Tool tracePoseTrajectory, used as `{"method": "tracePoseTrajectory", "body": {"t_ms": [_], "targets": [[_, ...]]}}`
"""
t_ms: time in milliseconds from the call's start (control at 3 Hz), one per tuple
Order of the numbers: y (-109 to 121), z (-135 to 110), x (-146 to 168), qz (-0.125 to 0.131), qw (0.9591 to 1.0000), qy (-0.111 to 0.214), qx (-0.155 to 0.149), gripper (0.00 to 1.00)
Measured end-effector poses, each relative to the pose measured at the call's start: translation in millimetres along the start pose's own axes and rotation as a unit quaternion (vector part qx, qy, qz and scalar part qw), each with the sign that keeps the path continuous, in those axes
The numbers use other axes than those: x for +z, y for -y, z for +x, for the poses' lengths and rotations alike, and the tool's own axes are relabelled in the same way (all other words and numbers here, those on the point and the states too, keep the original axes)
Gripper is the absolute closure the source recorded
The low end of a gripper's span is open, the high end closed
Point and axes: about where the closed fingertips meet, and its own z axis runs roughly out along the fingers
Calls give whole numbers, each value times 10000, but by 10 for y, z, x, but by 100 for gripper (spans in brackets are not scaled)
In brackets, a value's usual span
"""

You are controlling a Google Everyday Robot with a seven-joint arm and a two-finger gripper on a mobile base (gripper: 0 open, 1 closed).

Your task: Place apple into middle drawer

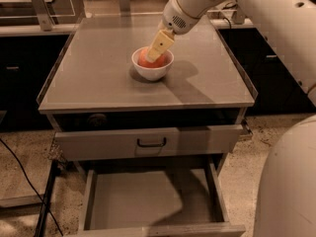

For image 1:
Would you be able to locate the dark counter cabinets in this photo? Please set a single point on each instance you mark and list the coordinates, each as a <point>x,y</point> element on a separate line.
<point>26,62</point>

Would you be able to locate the grey top drawer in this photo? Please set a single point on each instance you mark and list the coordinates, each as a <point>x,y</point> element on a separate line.
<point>121,144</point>

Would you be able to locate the left metal railing post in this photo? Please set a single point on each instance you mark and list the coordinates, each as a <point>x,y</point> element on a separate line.
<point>45,21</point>

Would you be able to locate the black drawer handle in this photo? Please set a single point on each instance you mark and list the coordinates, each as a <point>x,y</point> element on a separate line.
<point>151,145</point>

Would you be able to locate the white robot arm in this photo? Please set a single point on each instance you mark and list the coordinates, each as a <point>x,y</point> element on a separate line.
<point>286,203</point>

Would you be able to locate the right metal railing post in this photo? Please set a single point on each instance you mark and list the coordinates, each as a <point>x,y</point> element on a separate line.
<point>238,16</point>

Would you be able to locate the white ceramic bowl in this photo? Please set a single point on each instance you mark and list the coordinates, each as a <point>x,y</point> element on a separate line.
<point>153,74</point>

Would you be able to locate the open grey middle drawer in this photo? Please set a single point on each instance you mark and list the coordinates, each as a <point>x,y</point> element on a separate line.
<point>156,197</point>

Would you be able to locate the red apple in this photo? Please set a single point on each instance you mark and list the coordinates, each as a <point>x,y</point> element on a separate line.
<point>142,61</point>

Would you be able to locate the grey metal drawer cabinet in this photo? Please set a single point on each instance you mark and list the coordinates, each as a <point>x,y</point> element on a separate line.
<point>96,75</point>

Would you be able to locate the black metal floor bar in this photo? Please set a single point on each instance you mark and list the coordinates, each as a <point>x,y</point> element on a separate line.
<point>45,205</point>

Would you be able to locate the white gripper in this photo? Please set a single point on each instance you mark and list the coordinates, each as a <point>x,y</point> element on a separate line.
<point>175,16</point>

